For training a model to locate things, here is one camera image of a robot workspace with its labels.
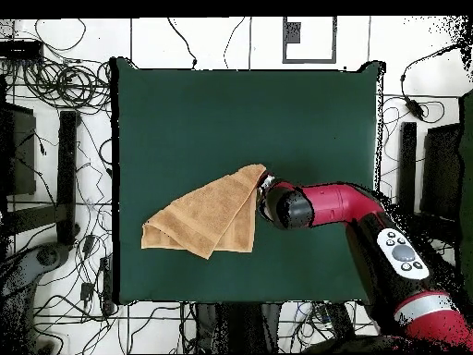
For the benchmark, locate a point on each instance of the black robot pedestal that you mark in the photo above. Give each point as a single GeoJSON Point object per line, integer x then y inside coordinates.
{"type": "Point", "coordinates": [236, 329]}

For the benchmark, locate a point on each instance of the black stand bar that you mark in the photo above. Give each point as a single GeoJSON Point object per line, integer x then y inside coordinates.
{"type": "Point", "coordinates": [67, 166]}
{"type": "Point", "coordinates": [406, 166]}

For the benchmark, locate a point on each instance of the dark green table cloth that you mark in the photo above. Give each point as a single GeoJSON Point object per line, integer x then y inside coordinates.
{"type": "Point", "coordinates": [184, 129]}

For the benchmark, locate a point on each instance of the black power adapter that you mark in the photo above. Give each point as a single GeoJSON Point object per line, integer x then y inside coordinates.
{"type": "Point", "coordinates": [414, 107]}

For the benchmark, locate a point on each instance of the tan terry towel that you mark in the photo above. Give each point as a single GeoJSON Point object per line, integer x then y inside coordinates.
{"type": "Point", "coordinates": [207, 214]}

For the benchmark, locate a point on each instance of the grey square frame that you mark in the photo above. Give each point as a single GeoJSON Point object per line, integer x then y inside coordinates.
{"type": "Point", "coordinates": [292, 33]}

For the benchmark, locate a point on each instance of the small black adapter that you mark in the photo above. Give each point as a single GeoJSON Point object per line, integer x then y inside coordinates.
{"type": "Point", "coordinates": [87, 291]}
{"type": "Point", "coordinates": [89, 244]}

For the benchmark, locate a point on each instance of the dark stand base with knob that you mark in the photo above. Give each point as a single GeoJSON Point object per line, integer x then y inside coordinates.
{"type": "Point", "coordinates": [22, 270]}

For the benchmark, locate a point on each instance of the flat black box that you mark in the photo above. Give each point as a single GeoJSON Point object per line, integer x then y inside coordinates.
{"type": "Point", "coordinates": [20, 50]}

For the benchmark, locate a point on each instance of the black power strip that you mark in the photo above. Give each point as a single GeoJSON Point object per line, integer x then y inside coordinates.
{"type": "Point", "coordinates": [338, 318]}
{"type": "Point", "coordinates": [107, 284]}

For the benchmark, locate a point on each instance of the large black box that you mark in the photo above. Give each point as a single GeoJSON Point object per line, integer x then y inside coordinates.
{"type": "Point", "coordinates": [441, 173]}
{"type": "Point", "coordinates": [22, 155]}

